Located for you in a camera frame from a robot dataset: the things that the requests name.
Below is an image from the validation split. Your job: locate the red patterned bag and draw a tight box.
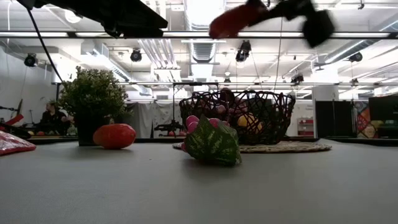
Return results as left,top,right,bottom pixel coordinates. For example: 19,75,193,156
0,130,37,157

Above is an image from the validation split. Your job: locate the green potted plant black pot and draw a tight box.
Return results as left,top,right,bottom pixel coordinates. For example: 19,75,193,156
57,65,130,147

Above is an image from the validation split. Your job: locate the red black background equipment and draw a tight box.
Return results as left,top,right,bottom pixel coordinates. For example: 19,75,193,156
0,99,32,139

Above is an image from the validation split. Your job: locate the black partition panel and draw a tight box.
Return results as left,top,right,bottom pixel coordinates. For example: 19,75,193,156
315,100,354,139

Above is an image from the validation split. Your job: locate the round woven straw placemat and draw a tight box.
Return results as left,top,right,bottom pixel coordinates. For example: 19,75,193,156
172,140,333,154

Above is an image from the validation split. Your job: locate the colourful patterned panel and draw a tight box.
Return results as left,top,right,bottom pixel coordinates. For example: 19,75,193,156
354,101,379,139

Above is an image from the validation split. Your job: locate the red tomato toy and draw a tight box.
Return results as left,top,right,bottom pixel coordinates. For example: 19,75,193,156
92,123,137,151

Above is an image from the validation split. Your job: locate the watermelon slice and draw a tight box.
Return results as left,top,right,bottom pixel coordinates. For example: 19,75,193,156
181,114,243,167

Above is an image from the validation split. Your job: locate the grey curtain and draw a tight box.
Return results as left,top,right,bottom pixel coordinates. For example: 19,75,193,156
124,101,185,139

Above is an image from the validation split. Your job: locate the shelf with red boxes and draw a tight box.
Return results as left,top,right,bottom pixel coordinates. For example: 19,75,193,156
297,117,315,137

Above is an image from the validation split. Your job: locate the black background screen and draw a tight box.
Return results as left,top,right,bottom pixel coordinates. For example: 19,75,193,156
368,95,398,139

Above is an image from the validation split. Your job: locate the black table frame rail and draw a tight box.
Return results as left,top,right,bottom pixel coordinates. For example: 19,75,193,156
27,136,398,146

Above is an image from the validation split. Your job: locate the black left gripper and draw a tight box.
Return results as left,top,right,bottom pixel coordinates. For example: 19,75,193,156
17,0,169,39

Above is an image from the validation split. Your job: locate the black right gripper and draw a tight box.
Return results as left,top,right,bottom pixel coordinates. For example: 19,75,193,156
246,0,336,49

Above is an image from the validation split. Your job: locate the yellow orange fruit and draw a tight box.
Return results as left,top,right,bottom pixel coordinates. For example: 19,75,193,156
237,113,264,134

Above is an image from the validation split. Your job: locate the person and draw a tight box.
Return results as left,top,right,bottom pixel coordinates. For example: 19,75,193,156
38,100,76,136

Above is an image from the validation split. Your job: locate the long red pepper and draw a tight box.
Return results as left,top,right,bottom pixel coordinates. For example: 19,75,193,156
208,1,272,40

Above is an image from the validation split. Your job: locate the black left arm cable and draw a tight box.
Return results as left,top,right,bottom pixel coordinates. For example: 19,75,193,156
25,7,65,84

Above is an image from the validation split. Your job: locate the thin hanging cable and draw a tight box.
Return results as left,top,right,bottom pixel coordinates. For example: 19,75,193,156
273,17,285,94

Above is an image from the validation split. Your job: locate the black wire basket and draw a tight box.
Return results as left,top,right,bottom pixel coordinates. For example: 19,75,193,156
178,89,297,146

